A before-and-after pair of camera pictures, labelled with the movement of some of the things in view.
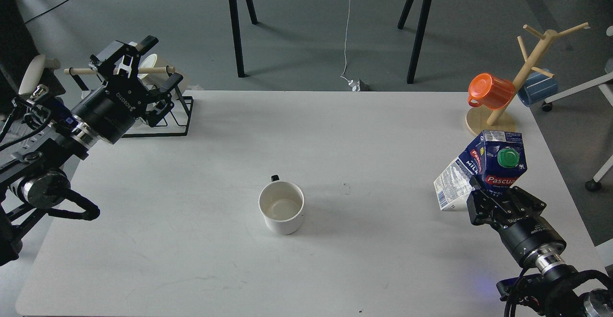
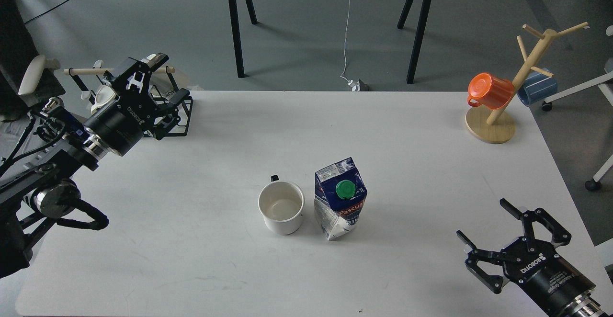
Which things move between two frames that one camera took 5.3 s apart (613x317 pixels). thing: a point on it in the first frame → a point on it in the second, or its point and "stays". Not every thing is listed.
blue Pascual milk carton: x=497 y=161 → x=339 y=193
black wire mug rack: x=71 y=71 stays
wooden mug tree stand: x=480 y=119 stays
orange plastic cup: x=492 y=92 stays
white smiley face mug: x=282 y=204 stays
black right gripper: x=499 y=205 → x=551 y=283
